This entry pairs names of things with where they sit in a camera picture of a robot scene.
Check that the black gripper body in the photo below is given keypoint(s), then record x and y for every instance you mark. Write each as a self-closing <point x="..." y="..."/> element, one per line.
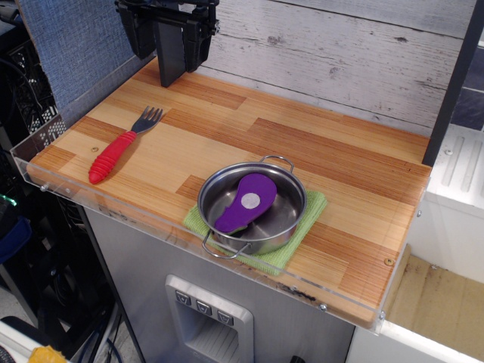
<point x="176" y="13"/>

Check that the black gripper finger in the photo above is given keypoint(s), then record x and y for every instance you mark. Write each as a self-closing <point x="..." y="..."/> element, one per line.
<point x="140" y="36"/>
<point x="196" y="42"/>

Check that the purple toy eggplant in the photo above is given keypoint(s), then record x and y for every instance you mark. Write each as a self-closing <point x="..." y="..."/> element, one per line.
<point x="255" y="195"/>

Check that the silver steel pot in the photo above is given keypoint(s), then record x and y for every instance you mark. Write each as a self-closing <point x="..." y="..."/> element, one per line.
<point x="272" y="229"/>

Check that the blue fabric panel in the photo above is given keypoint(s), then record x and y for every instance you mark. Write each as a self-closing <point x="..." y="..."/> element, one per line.
<point x="83" y="51"/>

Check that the black plastic crate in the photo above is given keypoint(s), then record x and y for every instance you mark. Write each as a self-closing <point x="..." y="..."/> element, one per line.
<point x="30" y="88"/>

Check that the green cloth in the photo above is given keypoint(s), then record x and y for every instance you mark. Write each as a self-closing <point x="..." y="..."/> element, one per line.
<point x="274" y="262"/>

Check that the clear acrylic table guard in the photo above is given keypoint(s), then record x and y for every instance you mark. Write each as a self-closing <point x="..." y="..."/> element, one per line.
<point x="372" y="176"/>

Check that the silver toy fridge dispenser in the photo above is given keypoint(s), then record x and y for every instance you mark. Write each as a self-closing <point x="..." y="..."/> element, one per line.
<point x="210" y="327"/>

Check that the red handled fork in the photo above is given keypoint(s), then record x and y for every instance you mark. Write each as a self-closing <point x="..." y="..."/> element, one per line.
<point x="108" y="158"/>

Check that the black vertical post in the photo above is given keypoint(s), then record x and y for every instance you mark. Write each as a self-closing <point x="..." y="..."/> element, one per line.
<point x="463" y="63"/>

